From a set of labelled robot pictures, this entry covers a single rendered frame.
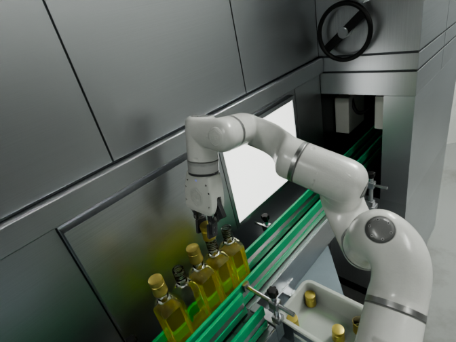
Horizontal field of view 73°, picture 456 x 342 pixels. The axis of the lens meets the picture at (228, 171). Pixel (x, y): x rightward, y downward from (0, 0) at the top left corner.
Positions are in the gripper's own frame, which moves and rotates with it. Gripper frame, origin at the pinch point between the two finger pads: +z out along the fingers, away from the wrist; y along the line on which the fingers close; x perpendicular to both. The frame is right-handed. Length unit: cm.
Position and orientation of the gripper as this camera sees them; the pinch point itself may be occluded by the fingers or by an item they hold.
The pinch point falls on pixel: (206, 226)
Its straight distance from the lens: 80.5
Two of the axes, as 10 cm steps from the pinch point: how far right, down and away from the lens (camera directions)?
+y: 7.3, 1.9, -6.6
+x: 6.9, -2.4, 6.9
